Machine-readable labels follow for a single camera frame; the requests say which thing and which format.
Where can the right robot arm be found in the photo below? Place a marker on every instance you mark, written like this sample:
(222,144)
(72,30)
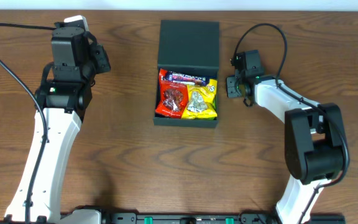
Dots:
(315,144)

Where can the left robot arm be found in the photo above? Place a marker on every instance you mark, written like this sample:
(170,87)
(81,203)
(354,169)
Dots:
(61,101)

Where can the dark green hinged box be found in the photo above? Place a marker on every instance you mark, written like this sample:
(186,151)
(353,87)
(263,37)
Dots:
(189,47)

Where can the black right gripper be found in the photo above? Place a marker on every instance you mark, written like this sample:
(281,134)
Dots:
(232,87)

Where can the red candy bag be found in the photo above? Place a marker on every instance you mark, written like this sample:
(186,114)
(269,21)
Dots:
(173,97)

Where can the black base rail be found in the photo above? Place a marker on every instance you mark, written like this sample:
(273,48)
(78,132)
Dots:
(216,218)

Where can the yellow candy bag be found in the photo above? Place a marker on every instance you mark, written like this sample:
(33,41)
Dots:
(201,101)

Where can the Dairy Milk chocolate bar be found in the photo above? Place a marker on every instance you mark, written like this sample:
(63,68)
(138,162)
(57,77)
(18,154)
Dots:
(185,79)

